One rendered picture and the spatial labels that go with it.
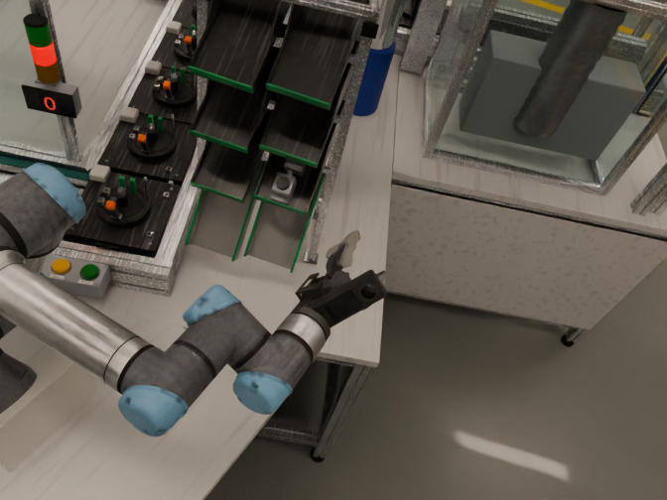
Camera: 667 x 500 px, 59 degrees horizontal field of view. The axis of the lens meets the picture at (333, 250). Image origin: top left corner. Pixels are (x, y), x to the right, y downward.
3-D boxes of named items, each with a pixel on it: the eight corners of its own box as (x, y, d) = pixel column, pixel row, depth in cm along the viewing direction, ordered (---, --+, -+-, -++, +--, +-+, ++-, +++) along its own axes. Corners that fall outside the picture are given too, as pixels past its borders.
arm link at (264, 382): (241, 372, 81) (284, 415, 82) (285, 319, 88) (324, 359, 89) (217, 384, 86) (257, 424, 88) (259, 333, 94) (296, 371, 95)
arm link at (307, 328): (295, 325, 88) (325, 366, 90) (310, 306, 91) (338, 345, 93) (263, 331, 93) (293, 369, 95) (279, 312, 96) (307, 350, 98)
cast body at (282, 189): (288, 207, 140) (287, 197, 134) (270, 201, 141) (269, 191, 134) (299, 176, 142) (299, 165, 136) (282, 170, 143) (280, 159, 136)
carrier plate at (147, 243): (156, 255, 154) (155, 250, 153) (63, 237, 153) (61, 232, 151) (180, 189, 169) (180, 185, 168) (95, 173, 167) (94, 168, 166)
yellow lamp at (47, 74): (55, 85, 141) (51, 68, 137) (34, 81, 141) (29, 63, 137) (64, 73, 144) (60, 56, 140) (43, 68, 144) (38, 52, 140)
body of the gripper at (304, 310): (311, 271, 105) (273, 314, 97) (345, 261, 99) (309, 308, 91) (333, 304, 107) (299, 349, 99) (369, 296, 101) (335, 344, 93)
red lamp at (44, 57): (51, 67, 137) (47, 50, 133) (29, 63, 137) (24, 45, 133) (60, 56, 140) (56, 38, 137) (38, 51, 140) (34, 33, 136)
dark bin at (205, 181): (243, 203, 139) (239, 193, 132) (191, 186, 140) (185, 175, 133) (284, 101, 146) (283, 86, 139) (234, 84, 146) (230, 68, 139)
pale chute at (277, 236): (294, 271, 155) (292, 273, 150) (246, 254, 155) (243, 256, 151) (329, 168, 152) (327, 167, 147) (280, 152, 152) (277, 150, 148)
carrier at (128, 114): (182, 186, 170) (181, 155, 160) (97, 169, 168) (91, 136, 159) (202, 131, 185) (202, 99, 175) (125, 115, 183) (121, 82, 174)
